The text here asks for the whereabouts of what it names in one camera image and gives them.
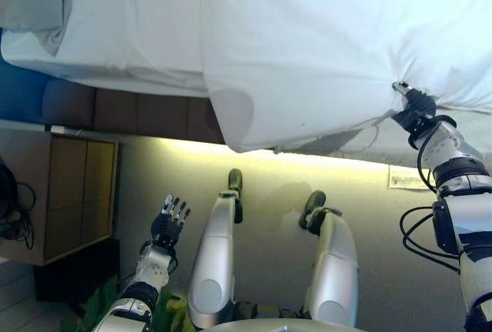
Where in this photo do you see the grey striped rug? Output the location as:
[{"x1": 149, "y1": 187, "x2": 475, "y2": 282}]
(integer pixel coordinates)
[{"x1": 387, "y1": 164, "x2": 440, "y2": 191}]

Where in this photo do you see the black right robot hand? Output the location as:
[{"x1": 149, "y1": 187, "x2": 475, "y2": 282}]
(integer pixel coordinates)
[{"x1": 391, "y1": 81, "x2": 438, "y2": 134}]

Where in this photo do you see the green leafy plant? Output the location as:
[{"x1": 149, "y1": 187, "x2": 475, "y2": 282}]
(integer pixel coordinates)
[{"x1": 57, "y1": 275, "x2": 194, "y2": 332}]

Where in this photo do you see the black robot foot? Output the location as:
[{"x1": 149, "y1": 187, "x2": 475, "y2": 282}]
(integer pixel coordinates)
[
  {"x1": 228, "y1": 168, "x2": 244, "y2": 194},
  {"x1": 298, "y1": 190, "x2": 327, "y2": 230}
]

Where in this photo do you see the silver right robot leg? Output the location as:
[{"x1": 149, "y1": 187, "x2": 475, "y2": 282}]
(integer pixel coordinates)
[{"x1": 299, "y1": 206, "x2": 361, "y2": 329}]

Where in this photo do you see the black cable bundle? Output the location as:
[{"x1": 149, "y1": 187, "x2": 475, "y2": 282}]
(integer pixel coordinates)
[{"x1": 0, "y1": 154, "x2": 36, "y2": 251}]

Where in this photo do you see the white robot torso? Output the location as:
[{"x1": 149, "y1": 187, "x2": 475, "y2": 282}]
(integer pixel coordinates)
[{"x1": 208, "y1": 300, "x2": 371, "y2": 332}]

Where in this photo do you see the dark upholstered bed frame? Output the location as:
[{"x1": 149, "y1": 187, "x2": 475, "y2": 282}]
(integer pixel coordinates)
[{"x1": 0, "y1": 58, "x2": 228, "y2": 145}]

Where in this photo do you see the silver robot leg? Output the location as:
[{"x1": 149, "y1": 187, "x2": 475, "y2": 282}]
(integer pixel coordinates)
[
  {"x1": 299, "y1": 206, "x2": 361, "y2": 329},
  {"x1": 187, "y1": 189, "x2": 244, "y2": 330}
]

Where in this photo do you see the wooden nightstand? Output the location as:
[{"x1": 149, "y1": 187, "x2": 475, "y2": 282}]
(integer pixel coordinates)
[{"x1": 0, "y1": 118, "x2": 123, "y2": 268}]

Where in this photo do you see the black left robot foot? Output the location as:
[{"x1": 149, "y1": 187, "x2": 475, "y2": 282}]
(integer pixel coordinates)
[{"x1": 228, "y1": 168, "x2": 244, "y2": 194}]

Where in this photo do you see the black right robot foot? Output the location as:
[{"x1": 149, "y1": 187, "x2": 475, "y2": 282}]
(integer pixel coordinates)
[{"x1": 298, "y1": 190, "x2": 327, "y2": 230}]

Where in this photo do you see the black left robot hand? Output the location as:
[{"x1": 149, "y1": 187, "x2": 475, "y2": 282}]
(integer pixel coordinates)
[{"x1": 150, "y1": 193, "x2": 191, "y2": 250}]

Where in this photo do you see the white duvet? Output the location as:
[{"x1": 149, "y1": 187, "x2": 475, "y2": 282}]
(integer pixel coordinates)
[{"x1": 199, "y1": 0, "x2": 492, "y2": 154}]

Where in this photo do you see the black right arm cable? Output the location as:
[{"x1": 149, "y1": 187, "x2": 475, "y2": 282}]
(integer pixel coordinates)
[{"x1": 399, "y1": 204, "x2": 463, "y2": 276}]

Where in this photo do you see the silver left robot leg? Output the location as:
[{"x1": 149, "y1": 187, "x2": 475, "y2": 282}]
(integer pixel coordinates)
[{"x1": 187, "y1": 189, "x2": 244, "y2": 330}]

